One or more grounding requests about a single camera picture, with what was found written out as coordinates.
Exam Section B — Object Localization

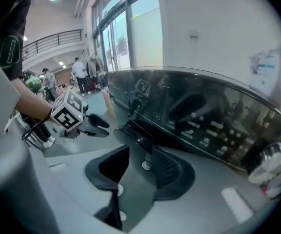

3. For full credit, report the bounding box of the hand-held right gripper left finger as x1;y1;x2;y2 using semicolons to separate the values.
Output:
85;144;131;231

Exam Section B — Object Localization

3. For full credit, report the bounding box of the large black-framed window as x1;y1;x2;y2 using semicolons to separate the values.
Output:
91;0;164;73

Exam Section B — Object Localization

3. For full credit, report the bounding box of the black washing machine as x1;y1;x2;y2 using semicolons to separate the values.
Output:
106;66;281;180

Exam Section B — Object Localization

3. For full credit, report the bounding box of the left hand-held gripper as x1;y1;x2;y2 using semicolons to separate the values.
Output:
50;88;110;138

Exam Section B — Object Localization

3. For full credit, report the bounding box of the clothes rack with garments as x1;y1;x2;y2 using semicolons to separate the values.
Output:
86;54;107;92

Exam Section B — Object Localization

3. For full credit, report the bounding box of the person's left forearm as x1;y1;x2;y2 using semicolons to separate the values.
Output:
10;78;56;128

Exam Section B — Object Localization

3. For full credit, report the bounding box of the brown cardboard box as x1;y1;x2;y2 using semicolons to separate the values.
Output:
101;88;117;118

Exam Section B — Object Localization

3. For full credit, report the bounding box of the clear bottle red handle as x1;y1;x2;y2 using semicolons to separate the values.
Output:
262;169;281;200

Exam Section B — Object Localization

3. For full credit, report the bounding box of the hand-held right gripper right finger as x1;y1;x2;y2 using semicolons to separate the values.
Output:
151;145;196;201

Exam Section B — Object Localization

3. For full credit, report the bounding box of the person's black printed shirt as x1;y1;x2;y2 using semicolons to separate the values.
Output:
0;0;32;80

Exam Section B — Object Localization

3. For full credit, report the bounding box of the black balcony railing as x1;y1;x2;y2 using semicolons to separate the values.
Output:
22;29;83;58

